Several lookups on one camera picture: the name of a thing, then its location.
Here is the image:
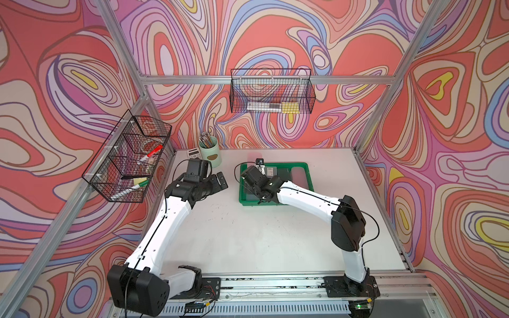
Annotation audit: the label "green white marker in basket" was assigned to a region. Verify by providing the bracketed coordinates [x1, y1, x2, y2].
[111, 178, 148, 200]

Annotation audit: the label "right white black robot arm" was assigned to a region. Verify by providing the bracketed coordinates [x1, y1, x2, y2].
[239, 166, 380, 300]

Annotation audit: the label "pencils in cup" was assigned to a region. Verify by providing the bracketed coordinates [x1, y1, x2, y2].
[200, 132, 216, 148]

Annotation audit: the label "white calculator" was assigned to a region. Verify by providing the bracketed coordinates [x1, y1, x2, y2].
[187, 148, 201, 159]

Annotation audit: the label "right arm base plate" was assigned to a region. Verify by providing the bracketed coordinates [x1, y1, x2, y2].
[322, 275, 380, 299]

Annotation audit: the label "black wire basket on wall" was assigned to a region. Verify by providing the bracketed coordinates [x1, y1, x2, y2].
[82, 110, 172, 204]
[229, 67, 316, 114]

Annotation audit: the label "clear rectangular pencil case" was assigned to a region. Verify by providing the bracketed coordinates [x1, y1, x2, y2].
[265, 166, 277, 178]

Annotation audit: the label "aluminium mounting rail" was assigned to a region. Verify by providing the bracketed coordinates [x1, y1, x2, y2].
[159, 272, 447, 317]

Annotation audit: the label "black wire basket on left wall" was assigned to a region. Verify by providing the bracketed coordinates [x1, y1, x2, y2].
[82, 110, 172, 204]

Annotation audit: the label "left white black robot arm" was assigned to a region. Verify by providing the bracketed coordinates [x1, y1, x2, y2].
[107, 159, 228, 317]

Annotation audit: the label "black wire basket on back wall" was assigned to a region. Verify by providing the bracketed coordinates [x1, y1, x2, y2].
[229, 67, 316, 114]

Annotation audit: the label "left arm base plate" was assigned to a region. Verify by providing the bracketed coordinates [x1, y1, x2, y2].
[170, 277, 221, 300]

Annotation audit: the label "red marker in basket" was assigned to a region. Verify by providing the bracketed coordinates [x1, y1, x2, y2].
[139, 144, 163, 162]

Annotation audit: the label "yellow box in back basket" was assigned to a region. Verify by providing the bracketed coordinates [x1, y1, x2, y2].
[281, 102, 300, 114]

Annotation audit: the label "pink pencil case with sticker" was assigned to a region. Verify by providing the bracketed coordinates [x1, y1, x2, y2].
[290, 166, 310, 189]

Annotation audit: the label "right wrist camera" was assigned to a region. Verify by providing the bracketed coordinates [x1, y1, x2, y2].
[255, 158, 265, 168]

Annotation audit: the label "clear box in back basket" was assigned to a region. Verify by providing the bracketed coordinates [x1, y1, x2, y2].
[247, 101, 282, 113]

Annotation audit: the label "green plastic storage tray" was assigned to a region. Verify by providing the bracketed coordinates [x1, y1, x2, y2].
[239, 162, 314, 207]

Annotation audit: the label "green pen holder cup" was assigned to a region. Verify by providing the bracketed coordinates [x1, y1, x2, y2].
[199, 136, 222, 168]

